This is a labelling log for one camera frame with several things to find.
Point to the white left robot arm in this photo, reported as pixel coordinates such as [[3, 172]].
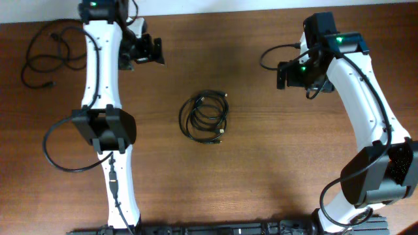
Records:
[[114, 41]]

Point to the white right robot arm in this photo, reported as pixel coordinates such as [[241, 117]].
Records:
[[384, 169]]

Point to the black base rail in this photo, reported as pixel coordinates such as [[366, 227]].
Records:
[[225, 228]]

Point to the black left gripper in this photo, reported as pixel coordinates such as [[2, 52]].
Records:
[[144, 52]]

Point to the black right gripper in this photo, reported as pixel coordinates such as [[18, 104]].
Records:
[[321, 83]]

